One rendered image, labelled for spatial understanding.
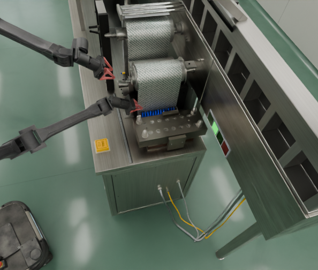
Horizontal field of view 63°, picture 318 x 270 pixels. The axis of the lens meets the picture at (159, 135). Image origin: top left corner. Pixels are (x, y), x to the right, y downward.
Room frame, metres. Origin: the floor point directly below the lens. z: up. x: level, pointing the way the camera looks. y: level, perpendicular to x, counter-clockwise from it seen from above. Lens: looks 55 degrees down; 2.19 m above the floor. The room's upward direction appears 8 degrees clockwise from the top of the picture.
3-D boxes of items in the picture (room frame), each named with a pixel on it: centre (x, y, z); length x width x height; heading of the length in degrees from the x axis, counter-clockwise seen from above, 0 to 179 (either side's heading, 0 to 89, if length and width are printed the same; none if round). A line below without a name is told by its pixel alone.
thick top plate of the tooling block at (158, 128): (0.90, -0.06, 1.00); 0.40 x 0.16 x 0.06; 112
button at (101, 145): (0.76, 0.32, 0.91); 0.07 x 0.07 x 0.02; 22
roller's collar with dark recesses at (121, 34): (1.22, 0.28, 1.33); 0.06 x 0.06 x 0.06; 22
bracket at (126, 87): (1.02, 0.21, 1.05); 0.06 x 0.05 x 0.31; 112
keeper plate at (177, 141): (0.82, -0.10, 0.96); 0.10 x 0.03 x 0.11; 112
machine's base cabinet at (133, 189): (1.89, 0.47, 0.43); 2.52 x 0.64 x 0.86; 22
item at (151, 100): (0.99, 0.03, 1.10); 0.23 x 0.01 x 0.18; 112
